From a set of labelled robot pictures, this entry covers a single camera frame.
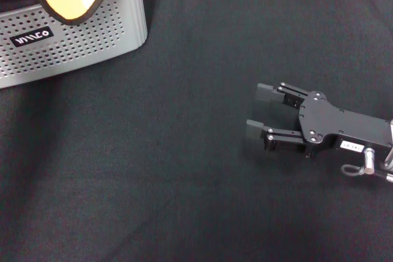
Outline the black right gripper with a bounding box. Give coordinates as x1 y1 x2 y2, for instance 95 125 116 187
256 82 393 165

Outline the dark grey cloth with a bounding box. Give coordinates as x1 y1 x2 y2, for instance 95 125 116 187
0 0 41 14

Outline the black tablecloth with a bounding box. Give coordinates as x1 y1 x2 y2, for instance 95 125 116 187
0 0 393 262

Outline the grey perforated storage box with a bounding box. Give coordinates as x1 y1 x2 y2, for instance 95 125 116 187
0 0 149 90

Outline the grey cable with metal plug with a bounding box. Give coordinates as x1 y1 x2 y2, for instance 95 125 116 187
341 147 393 185

